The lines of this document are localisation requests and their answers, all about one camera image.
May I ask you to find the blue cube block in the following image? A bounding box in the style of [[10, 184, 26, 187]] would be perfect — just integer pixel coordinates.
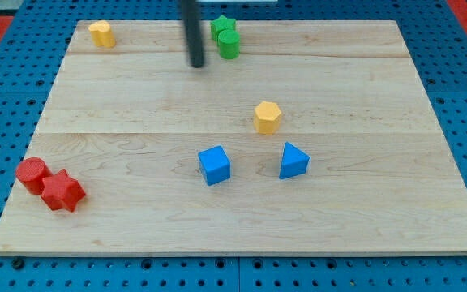
[[198, 145, 231, 186]]

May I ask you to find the red cylinder block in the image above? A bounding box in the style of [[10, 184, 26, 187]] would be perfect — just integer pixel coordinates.
[[15, 157, 53, 195]]

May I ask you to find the yellow hexagon block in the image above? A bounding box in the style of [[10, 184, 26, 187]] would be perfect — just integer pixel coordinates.
[[253, 101, 282, 135]]

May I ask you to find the green star block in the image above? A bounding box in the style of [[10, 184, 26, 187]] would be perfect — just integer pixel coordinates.
[[210, 15, 237, 41]]

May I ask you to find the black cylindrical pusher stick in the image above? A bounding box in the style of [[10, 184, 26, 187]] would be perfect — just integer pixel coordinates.
[[181, 0, 204, 68]]

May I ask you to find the yellow heart block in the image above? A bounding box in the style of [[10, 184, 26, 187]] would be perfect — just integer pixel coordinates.
[[88, 20, 116, 48]]

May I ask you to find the blue triangle block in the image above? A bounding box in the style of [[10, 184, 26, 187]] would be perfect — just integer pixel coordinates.
[[279, 142, 310, 179]]

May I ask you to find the red star block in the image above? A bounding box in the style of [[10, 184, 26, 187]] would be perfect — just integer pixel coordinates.
[[41, 169, 86, 212]]

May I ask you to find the wooden board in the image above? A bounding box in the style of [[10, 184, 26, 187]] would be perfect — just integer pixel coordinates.
[[0, 20, 467, 257]]

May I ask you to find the green cylinder block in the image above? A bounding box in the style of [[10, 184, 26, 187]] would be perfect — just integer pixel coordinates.
[[217, 29, 240, 59]]

